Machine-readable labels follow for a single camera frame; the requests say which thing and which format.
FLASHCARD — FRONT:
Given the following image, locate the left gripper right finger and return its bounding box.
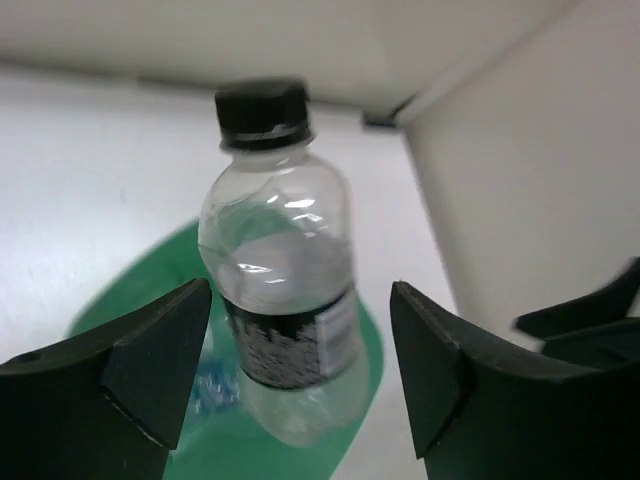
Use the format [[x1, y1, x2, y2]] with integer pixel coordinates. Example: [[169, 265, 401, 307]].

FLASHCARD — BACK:
[[390, 281, 639, 479]]

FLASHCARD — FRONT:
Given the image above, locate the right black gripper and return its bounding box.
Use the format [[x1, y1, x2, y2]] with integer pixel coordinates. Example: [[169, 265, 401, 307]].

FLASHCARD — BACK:
[[514, 257, 639, 373]]

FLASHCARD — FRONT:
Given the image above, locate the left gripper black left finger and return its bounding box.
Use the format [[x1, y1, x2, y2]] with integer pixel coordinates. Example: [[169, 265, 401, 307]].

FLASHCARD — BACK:
[[1, 278, 212, 479]]

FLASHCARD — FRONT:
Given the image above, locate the blue label bottle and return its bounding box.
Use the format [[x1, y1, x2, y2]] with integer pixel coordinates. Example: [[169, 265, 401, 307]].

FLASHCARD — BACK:
[[190, 357, 240, 416]]

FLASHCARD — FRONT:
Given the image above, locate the clear bottle black label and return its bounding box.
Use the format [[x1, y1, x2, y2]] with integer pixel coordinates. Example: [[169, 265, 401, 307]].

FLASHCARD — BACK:
[[197, 77, 369, 447]]

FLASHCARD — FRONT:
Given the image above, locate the green plastic bin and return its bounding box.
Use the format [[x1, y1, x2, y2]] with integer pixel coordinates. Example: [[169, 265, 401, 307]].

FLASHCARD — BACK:
[[69, 223, 362, 480]]

